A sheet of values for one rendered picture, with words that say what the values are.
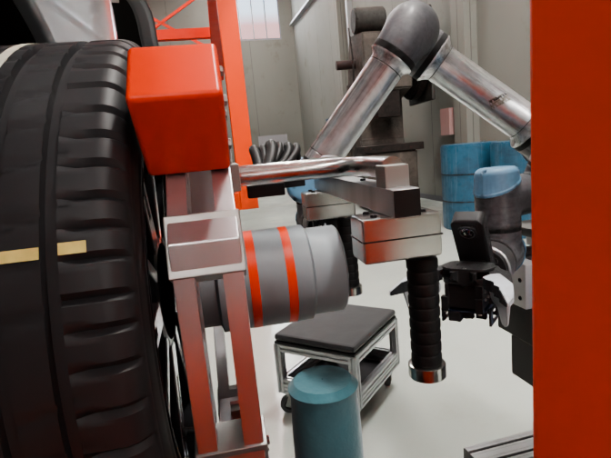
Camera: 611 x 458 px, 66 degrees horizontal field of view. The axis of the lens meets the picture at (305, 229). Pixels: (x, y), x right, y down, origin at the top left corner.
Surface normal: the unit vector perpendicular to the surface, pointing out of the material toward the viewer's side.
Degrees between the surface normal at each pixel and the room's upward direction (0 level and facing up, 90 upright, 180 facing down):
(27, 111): 45
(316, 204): 90
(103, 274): 71
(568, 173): 90
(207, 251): 90
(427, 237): 90
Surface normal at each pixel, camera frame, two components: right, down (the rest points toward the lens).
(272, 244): 0.05, -0.63
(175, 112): 0.19, 0.80
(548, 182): -0.98, 0.12
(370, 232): 0.18, 0.15
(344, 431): 0.49, 0.07
